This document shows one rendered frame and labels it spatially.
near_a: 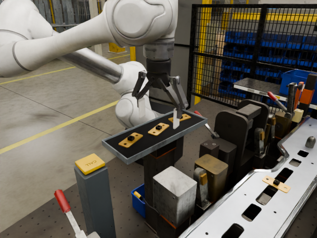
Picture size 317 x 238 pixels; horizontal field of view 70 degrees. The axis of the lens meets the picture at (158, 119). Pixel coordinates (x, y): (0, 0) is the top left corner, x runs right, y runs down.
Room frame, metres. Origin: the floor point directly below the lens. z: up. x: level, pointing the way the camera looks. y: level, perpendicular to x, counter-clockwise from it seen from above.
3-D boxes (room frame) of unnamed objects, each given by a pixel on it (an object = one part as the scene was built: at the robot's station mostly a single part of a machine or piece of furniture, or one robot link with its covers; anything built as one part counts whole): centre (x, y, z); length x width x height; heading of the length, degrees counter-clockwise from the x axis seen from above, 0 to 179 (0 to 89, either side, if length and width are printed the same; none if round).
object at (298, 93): (1.09, -0.71, 0.95); 0.03 x 0.01 x 0.50; 133
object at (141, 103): (0.72, 0.06, 1.22); 0.03 x 0.01 x 0.07; 147
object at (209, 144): (0.68, -0.18, 0.90); 0.05 x 0.05 x 0.40; 43
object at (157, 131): (0.68, 0.00, 1.17); 0.08 x 0.04 x 0.01; 147
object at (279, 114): (1.04, -0.62, 0.87); 0.10 x 0.07 x 0.35; 43
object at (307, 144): (0.82, -0.65, 1.02); 0.03 x 0.03 x 0.07
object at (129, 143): (0.61, 0.09, 1.17); 0.08 x 0.04 x 0.01; 149
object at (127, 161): (0.68, 0.00, 1.16); 0.37 x 0.14 x 0.02; 133
